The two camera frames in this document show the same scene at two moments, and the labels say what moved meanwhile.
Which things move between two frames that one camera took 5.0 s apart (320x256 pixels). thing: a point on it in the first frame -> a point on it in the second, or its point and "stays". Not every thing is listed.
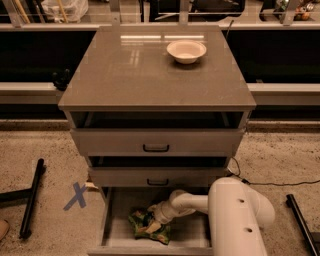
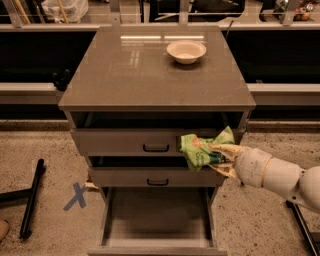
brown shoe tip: x=4 y=228 stays
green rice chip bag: x=140 y=219 -> x=196 y=150
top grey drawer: x=158 y=134 stays
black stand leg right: x=309 y=240 stays
